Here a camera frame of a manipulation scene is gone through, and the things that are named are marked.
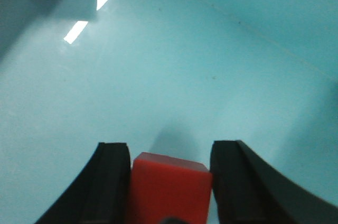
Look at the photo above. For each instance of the red cube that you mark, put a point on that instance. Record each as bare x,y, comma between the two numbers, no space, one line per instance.
162,186

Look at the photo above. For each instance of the light cyan plastic tub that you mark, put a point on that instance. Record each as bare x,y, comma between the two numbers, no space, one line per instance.
168,77

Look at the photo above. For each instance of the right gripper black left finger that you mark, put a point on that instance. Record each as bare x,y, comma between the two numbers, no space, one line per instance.
99,193

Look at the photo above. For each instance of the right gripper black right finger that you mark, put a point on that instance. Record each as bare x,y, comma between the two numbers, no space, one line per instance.
249,190

